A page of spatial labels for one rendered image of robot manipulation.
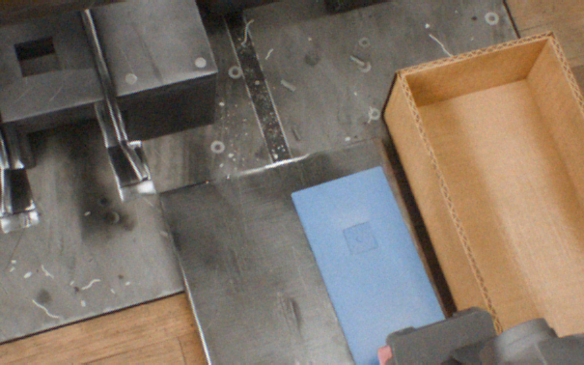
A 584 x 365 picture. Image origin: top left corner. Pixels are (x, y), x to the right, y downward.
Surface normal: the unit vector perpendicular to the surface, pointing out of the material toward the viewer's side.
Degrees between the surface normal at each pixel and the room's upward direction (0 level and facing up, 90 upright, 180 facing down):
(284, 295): 0
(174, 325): 0
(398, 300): 0
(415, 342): 30
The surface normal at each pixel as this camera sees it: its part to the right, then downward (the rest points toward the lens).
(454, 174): 0.07, -0.39
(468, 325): 0.26, 0.09
